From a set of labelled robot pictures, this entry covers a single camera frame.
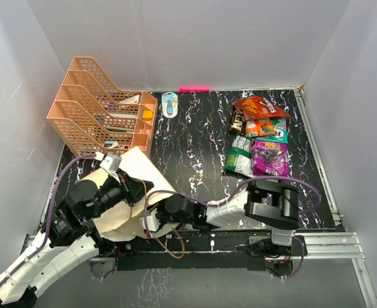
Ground purple blackcurrant candy bag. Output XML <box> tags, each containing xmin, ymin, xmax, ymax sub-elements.
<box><xmin>251</xmin><ymin>140</ymin><xmax>289</xmax><ymax>176</ymax></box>

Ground red Doritos chips bag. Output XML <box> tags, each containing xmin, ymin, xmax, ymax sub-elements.
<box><xmin>234</xmin><ymin>96</ymin><xmax>290</xmax><ymax>121</ymax></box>

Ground yellow sticky note pad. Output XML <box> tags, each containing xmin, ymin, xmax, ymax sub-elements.
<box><xmin>142</xmin><ymin>110</ymin><xmax>153</xmax><ymax>121</ymax></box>

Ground pink tape strip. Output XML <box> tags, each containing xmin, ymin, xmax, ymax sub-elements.
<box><xmin>178</xmin><ymin>86</ymin><xmax>210</xmax><ymax>92</ymax></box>

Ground brown Kettle chips bag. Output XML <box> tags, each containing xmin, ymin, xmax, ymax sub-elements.
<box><xmin>229</xmin><ymin>106</ymin><xmax>246</xmax><ymax>135</ymax></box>

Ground small white box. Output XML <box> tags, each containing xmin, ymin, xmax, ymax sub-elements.
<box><xmin>121</xmin><ymin>94</ymin><xmax>141</xmax><ymax>105</ymax></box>

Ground orange red snack pack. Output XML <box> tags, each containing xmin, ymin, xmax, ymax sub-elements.
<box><xmin>245</xmin><ymin>118</ymin><xmax>276</xmax><ymax>138</ymax></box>

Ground teal Fox's mint candy bag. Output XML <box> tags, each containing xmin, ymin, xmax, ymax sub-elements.
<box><xmin>264</xmin><ymin>117</ymin><xmax>288</xmax><ymax>144</ymax></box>

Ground green snack bag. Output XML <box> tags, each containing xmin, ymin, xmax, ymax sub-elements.
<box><xmin>224</xmin><ymin>134</ymin><xmax>254</xmax><ymax>178</ymax></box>

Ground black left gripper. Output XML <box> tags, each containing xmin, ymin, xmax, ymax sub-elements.
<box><xmin>86</xmin><ymin>167</ymin><xmax>155</xmax><ymax>220</ymax></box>

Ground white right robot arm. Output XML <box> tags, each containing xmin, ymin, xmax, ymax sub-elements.
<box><xmin>142</xmin><ymin>180</ymin><xmax>299</xmax><ymax>257</ymax></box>

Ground beige paper bag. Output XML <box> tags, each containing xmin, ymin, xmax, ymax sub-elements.
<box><xmin>94</xmin><ymin>147</ymin><xmax>174</xmax><ymax>242</ymax></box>

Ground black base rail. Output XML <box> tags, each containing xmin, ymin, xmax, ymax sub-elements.
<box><xmin>88</xmin><ymin>230</ymin><xmax>308</xmax><ymax>273</ymax></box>

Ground blue correction tape package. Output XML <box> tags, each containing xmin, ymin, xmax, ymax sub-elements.
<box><xmin>161</xmin><ymin>92</ymin><xmax>178</xmax><ymax>119</ymax></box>

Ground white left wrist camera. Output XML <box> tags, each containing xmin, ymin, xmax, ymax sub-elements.
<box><xmin>99</xmin><ymin>153</ymin><xmax>121</xmax><ymax>181</ymax></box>

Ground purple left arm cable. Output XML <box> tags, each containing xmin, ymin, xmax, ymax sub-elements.
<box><xmin>0</xmin><ymin>153</ymin><xmax>105</xmax><ymax>301</ymax></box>

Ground peach plastic desk organizer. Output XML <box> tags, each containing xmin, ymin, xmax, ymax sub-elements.
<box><xmin>47</xmin><ymin>56</ymin><xmax>158</xmax><ymax>157</ymax></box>

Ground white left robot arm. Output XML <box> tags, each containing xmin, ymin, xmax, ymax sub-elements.
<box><xmin>0</xmin><ymin>170</ymin><xmax>154</xmax><ymax>307</ymax></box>

